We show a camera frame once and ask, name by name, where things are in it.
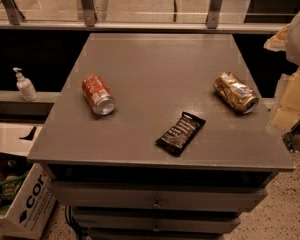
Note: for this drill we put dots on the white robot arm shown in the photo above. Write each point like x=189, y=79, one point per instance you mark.
x=286, y=110

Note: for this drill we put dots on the glass railing with metal posts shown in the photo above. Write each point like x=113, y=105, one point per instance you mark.
x=188, y=16

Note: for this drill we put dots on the grey drawer cabinet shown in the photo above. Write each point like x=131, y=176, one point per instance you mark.
x=108, y=169

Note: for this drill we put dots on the crushed gold soda can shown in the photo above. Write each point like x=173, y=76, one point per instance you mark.
x=235, y=93

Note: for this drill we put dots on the black chocolate bar wrapper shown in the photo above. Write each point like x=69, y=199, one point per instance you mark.
x=177, y=137

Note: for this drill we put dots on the white pump sanitizer bottle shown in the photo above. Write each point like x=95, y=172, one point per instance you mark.
x=25, y=86

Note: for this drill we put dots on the orange soda can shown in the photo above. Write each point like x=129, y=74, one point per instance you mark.
x=98, y=95

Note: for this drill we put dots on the white cardboard box with print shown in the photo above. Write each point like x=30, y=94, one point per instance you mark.
x=31, y=208

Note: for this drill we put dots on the white paper sheet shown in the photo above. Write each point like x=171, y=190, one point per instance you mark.
x=18, y=139

